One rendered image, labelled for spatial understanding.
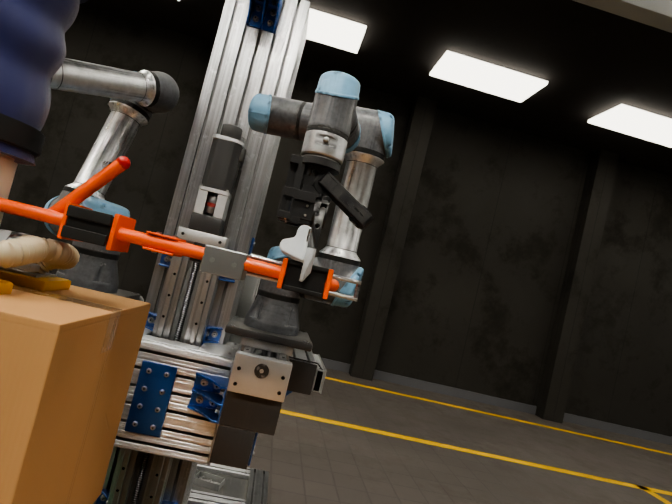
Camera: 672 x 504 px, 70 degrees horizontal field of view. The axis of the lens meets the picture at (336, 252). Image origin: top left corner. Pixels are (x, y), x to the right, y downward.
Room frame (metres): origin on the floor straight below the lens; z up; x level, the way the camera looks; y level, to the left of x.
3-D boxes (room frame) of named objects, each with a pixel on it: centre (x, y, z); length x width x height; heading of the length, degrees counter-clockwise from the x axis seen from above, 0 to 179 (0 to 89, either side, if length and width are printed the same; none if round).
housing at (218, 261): (0.81, 0.18, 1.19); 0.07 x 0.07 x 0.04; 4
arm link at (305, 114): (0.93, 0.07, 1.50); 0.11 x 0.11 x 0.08; 82
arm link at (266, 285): (1.33, 0.12, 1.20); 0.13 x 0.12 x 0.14; 82
